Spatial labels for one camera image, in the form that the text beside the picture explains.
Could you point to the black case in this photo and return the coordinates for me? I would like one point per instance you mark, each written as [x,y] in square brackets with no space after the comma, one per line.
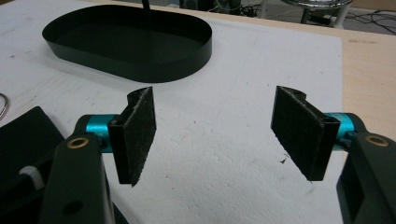
[21,137]

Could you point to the black oval tray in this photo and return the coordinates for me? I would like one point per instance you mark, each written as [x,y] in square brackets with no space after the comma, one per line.
[130,46]

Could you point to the chrome stand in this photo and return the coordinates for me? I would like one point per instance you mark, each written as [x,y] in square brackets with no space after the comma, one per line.
[317,3]

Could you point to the black pole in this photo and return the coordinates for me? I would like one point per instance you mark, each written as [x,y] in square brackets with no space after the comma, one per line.
[145,5]

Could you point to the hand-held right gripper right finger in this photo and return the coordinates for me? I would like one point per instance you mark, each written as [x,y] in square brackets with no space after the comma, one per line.
[299,133]

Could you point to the white foam mat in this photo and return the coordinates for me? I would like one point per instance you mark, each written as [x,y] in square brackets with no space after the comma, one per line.
[218,155]

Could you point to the white ribbed cap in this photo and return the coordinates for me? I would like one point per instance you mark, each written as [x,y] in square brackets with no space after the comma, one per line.
[32,175]

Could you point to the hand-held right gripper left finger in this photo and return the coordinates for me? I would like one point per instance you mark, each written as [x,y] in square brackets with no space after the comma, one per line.
[134,137]

